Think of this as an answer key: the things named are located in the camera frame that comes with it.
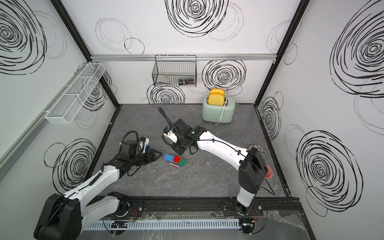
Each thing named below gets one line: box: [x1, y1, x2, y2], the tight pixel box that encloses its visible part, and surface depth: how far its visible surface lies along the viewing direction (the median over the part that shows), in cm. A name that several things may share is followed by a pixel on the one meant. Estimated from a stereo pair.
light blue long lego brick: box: [163, 153, 175, 163], surface depth 86 cm
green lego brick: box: [178, 159, 186, 167], surface depth 84 cm
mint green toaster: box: [202, 96, 236, 123], surface depth 102 cm
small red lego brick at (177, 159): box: [173, 155, 181, 164], surface depth 83 cm
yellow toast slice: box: [208, 88, 225, 106], surface depth 100 cm
